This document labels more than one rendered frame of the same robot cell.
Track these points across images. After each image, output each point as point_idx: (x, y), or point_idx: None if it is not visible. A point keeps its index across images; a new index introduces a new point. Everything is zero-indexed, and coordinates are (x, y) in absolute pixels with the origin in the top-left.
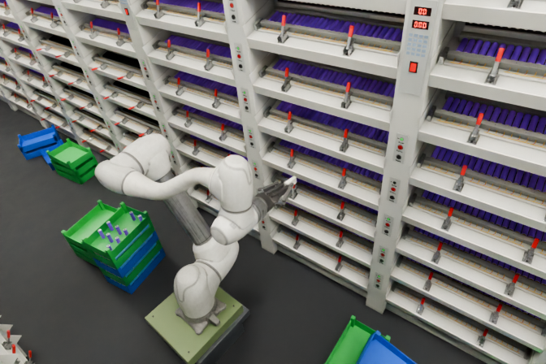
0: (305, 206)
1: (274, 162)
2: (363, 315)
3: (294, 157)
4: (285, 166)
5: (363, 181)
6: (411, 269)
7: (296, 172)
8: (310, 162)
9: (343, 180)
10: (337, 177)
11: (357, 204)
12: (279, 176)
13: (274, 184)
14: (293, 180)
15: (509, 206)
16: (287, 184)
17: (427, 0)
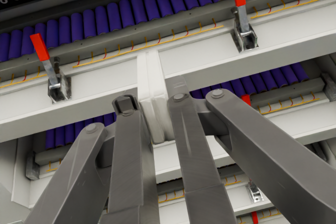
0: (159, 173)
1: (1, 117)
2: None
3: (55, 64)
4: (46, 104)
5: None
6: None
7: (92, 98)
8: (110, 52)
9: (247, 21)
10: (214, 33)
11: (258, 86)
12: (42, 156)
13: (86, 160)
14: (162, 71)
15: None
16: (165, 94)
17: None
